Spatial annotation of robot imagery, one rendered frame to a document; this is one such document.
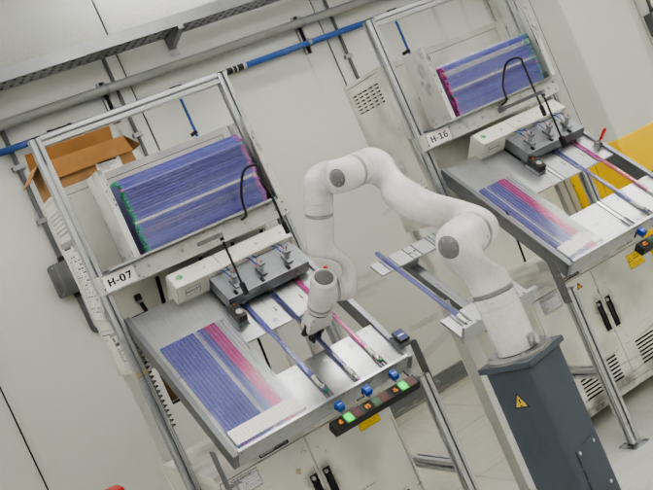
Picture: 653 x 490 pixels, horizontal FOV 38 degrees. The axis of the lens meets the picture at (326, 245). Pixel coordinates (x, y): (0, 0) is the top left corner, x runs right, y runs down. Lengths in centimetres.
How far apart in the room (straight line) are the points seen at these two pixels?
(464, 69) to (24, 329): 238
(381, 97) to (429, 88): 24
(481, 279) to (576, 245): 110
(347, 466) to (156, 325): 83
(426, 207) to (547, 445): 74
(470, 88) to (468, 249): 158
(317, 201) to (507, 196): 117
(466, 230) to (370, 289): 281
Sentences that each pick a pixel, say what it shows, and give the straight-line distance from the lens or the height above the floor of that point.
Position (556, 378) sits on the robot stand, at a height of 61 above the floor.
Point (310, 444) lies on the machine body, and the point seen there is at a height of 55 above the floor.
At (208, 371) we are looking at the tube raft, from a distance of 312.
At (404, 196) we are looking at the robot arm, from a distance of 268.
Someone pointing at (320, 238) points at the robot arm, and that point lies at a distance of 291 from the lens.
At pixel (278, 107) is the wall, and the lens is 530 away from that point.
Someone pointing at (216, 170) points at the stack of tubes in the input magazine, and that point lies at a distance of 344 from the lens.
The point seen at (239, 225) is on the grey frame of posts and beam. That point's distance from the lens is 347.
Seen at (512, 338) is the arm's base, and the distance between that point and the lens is 266.
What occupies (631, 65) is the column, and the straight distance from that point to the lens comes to 610.
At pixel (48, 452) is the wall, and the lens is 476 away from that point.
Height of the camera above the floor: 135
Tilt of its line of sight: 3 degrees down
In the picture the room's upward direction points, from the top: 24 degrees counter-clockwise
